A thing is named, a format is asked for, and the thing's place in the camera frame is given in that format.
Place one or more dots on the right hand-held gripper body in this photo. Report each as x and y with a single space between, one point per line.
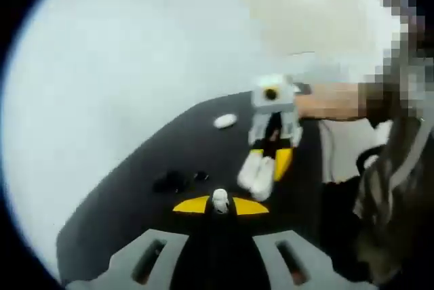
271 100

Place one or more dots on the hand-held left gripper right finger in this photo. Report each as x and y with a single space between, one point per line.
295 259

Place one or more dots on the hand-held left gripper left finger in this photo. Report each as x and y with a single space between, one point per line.
149 259

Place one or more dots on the white charging case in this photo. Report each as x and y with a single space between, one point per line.
254 176
224 121

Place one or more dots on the black earphone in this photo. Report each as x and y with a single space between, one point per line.
201 175

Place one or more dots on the white earphone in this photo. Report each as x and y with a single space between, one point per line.
220 200

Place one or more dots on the black chair frame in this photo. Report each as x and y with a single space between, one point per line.
363 154

